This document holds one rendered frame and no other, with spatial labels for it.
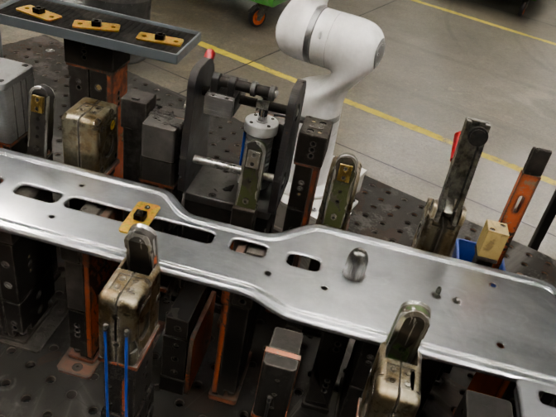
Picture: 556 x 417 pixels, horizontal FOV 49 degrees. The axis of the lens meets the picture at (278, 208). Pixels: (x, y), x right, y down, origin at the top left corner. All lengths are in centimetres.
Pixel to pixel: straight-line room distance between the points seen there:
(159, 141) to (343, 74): 43
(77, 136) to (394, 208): 90
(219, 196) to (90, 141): 24
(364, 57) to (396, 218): 52
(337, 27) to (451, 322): 65
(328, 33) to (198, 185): 41
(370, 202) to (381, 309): 81
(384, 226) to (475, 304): 67
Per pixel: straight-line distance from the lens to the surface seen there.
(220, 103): 100
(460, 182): 100
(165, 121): 108
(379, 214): 162
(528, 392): 87
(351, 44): 127
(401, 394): 73
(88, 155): 110
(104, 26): 123
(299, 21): 130
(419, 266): 99
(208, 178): 114
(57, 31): 121
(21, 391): 114
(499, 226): 103
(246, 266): 90
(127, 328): 80
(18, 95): 117
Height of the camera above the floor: 158
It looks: 35 degrees down
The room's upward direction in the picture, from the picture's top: 10 degrees clockwise
